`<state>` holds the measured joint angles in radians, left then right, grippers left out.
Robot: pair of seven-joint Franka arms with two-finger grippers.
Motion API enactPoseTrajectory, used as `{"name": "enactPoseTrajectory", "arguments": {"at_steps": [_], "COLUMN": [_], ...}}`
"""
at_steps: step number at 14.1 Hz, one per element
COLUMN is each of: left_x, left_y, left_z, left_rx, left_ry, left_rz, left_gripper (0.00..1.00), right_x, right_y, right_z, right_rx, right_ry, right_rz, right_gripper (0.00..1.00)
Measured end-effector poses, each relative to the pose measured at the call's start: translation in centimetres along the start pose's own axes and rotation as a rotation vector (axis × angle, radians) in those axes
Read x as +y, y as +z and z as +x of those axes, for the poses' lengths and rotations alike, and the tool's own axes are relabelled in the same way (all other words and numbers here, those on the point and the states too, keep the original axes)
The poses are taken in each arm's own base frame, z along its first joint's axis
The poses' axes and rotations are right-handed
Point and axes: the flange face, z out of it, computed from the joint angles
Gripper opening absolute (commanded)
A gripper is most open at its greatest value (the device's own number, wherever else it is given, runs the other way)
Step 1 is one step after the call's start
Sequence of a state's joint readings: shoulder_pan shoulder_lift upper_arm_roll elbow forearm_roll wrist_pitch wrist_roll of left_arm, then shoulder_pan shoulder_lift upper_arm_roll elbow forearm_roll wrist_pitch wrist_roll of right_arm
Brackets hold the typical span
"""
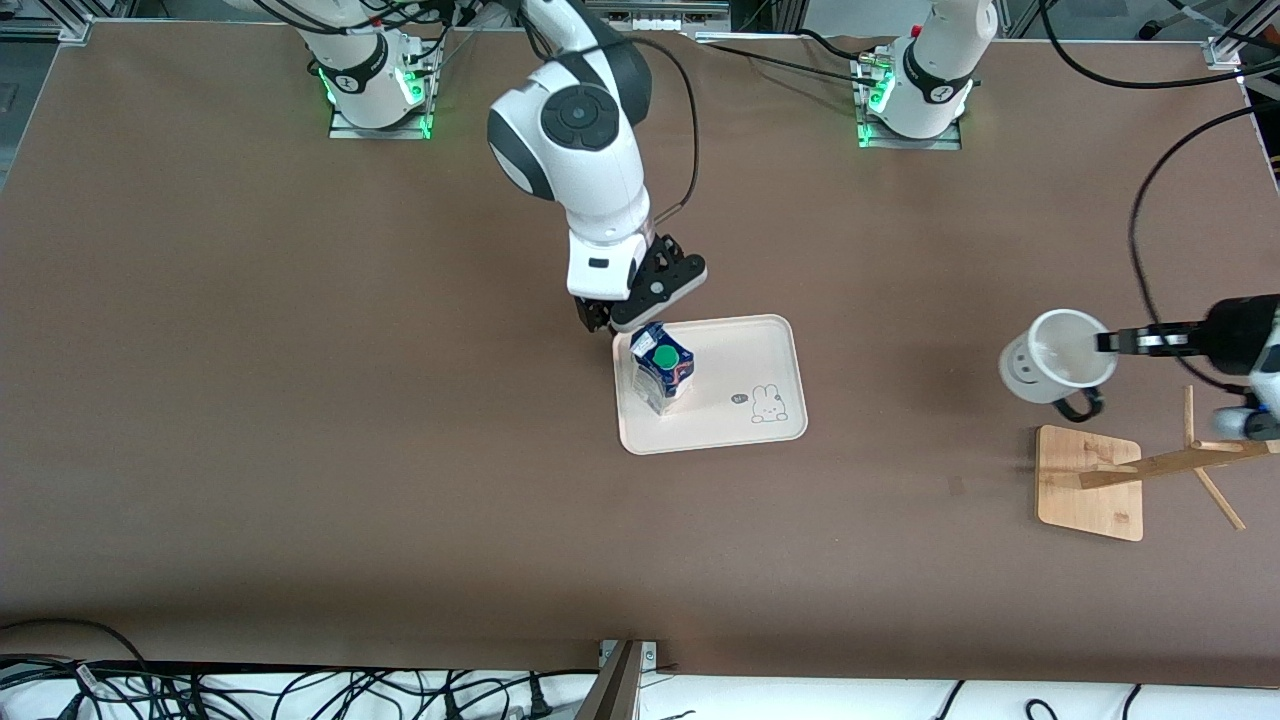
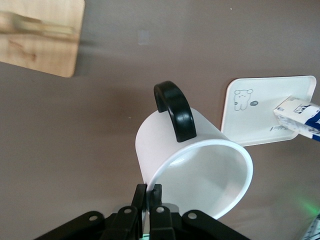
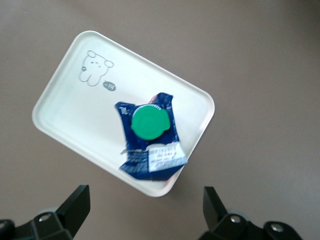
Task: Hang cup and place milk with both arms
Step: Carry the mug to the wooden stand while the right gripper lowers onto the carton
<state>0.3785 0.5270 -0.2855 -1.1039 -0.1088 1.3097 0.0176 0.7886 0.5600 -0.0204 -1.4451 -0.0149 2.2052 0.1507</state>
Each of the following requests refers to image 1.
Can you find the white power strip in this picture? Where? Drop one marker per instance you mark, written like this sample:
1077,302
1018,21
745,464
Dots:
655,17

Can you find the aluminium frame corner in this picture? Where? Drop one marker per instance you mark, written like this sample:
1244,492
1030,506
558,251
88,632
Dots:
1235,45
78,28

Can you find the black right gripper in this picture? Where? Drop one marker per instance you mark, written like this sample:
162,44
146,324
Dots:
596,314

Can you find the blue milk carton green cap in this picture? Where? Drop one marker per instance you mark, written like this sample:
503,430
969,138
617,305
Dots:
663,367

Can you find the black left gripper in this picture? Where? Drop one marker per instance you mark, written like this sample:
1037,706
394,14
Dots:
1236,336

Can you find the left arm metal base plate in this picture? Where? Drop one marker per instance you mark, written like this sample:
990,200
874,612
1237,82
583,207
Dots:
950,143

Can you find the aluminium bracket post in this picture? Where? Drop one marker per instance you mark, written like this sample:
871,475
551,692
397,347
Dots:
618,685

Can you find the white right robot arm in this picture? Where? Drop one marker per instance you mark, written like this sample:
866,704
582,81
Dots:
590,170

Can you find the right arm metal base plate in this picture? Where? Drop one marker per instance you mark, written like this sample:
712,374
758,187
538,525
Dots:
345,130

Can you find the bamboo cup rack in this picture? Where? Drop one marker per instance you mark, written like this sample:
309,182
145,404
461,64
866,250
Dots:
1085,490

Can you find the cream rabbit print tray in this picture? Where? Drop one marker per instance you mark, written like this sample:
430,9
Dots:
720,430

